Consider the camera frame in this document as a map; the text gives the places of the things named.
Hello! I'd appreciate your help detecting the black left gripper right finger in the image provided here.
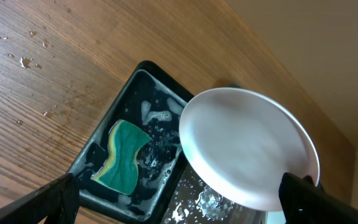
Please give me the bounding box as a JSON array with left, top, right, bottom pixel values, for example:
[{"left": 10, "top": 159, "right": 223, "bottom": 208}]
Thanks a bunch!
[{"left": 278, "top": 172, "right": 358, "bottom": 224}]

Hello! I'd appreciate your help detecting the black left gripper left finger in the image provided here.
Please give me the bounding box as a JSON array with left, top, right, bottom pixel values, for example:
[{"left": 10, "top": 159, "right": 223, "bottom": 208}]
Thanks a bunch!
[{"left": 0, "top": 173, "right": 80, "bottom": 224}]

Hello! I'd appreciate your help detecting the white plate with blue stain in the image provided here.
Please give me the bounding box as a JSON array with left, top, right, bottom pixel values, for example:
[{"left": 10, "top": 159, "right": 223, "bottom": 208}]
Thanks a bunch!
[{"left": 179, "top": 87, "right": 320, "bottom": 211}]

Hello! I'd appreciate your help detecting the green yellow sponge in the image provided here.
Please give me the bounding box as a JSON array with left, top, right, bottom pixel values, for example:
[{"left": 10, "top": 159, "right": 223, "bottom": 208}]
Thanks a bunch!
[{"left": 91, "top": 119, "right": 151, "bottom": 195}]

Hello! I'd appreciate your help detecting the brown serving tray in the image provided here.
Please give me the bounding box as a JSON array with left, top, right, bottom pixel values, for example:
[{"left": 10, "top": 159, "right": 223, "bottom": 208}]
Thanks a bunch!
[{"left": 160, "top": 81, "right": 267, "bottom": 224}]

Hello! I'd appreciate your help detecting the black water basin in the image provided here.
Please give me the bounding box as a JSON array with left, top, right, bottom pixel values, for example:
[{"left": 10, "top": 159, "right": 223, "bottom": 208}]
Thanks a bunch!
[{"left": 68, "top": 60, "right": 193, "bottom": 223}]

